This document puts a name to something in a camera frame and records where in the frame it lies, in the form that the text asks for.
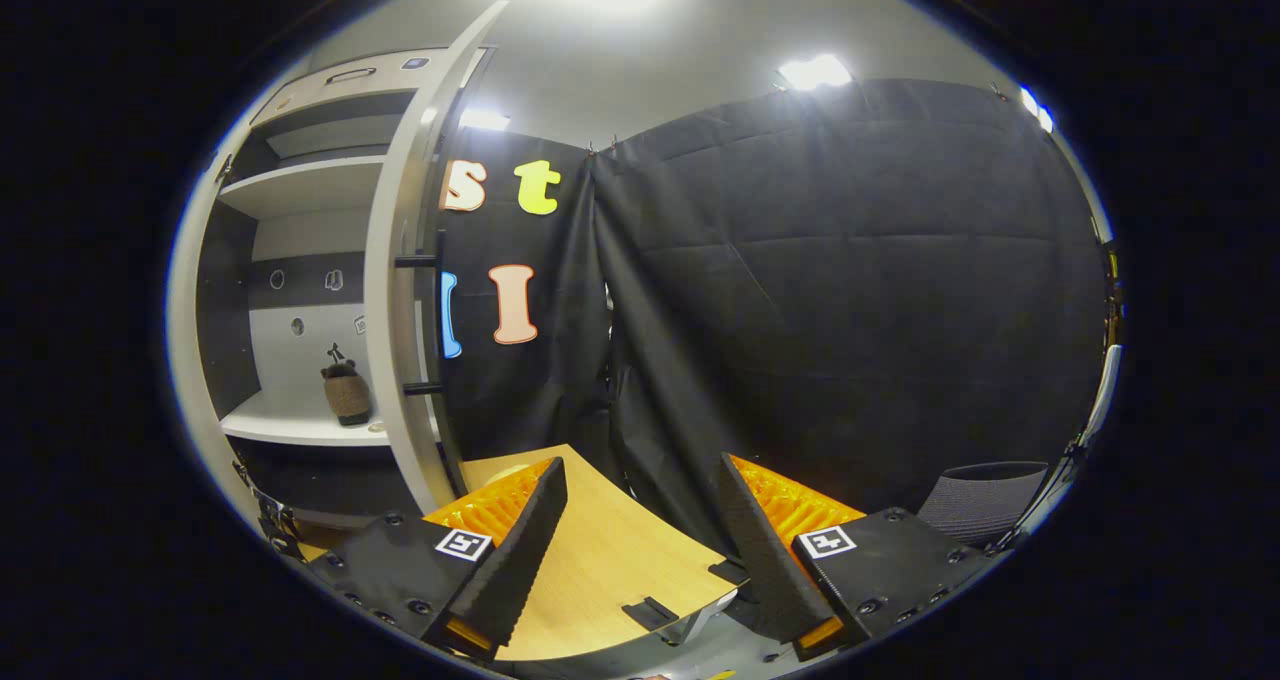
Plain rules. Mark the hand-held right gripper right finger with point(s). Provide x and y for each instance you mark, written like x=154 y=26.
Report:
x=760 y=550

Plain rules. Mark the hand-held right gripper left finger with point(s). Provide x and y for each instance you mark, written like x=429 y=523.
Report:
x=520 y=550

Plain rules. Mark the brown shoe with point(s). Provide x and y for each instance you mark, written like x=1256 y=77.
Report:
x=347 y=397

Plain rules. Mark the white shoe cabinet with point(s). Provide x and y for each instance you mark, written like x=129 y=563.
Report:
x=300 y=420

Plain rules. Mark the white cabinet drawer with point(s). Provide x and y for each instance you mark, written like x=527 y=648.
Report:
x=375 y=82

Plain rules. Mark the black table clamp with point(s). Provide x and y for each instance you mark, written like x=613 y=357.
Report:
x=728 y=570
x=648 y=613

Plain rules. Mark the yellow plush toy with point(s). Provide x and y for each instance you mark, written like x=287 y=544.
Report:
x=510 y=472

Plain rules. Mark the black backdrop cloth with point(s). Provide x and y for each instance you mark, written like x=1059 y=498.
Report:
x=500 y=390
x=850 y=290

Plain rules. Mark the grey mesh chair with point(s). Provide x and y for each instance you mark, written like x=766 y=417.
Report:
x=985 y=500

